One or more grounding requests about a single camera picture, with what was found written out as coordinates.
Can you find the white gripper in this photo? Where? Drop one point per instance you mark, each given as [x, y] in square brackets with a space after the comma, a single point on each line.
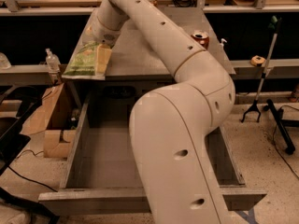
[105, 34]

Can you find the green jalapeno chip bag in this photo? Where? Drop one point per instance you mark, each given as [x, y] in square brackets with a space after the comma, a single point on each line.
[83, 63]

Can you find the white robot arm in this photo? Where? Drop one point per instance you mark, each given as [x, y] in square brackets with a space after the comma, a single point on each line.
[168, 126]

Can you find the open grey top drawer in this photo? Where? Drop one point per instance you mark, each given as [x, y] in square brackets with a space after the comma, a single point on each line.
[101, 176]

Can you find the grey wooden cabinet table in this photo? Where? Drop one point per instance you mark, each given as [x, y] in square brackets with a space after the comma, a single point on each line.
[149, 56]

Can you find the clear plastic bottle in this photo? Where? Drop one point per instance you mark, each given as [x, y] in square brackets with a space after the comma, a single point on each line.
[52, 61]

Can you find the orange soda can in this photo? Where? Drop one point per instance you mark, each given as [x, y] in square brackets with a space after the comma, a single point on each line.
[201, 37]

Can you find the black chair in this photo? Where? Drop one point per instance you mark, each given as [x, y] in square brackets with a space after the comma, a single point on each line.
[12, 142]

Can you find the cardboard box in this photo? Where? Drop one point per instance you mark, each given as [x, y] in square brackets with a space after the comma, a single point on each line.
[51, 119]

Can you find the small white spray nozzle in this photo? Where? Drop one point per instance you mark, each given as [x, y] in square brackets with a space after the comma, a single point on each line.
[223, 43]

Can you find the white reacher grabber tool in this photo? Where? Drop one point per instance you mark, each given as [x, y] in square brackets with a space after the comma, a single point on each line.
[275, 24]

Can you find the black stand leg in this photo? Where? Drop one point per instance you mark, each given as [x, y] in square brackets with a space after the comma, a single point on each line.
[282, 125]

